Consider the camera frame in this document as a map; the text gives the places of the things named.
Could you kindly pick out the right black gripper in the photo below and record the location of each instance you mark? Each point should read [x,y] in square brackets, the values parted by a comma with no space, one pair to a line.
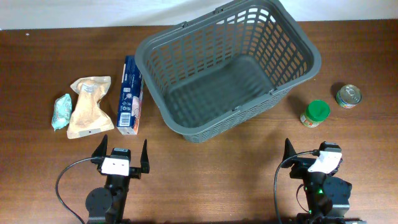
[303,165]

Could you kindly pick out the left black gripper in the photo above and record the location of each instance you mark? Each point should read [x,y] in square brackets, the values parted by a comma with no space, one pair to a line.
[134,172]

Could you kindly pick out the blue cardboard food box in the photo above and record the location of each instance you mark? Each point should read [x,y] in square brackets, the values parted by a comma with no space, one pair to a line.
[130,99]

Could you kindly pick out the tan grain pouch bag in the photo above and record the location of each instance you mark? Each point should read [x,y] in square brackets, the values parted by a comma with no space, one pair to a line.
[87,117]

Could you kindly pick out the grey plastic shopping basket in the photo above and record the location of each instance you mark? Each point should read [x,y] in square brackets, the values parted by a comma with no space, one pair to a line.
[213,73]

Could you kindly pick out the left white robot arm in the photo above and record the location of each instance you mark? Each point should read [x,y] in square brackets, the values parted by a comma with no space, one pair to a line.
[106,204]

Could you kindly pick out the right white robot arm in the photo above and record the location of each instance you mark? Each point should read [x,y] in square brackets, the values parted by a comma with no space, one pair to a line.
[327,196]

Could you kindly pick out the green lid glass jar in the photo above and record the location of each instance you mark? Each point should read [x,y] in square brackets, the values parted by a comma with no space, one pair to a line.
[315,113]

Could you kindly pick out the teal wet wipes packet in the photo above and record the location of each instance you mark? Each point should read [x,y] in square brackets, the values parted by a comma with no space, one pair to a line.
[62,112]

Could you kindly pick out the silver pull-tab tin can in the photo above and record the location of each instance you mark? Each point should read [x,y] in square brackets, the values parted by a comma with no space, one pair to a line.
[348,96]

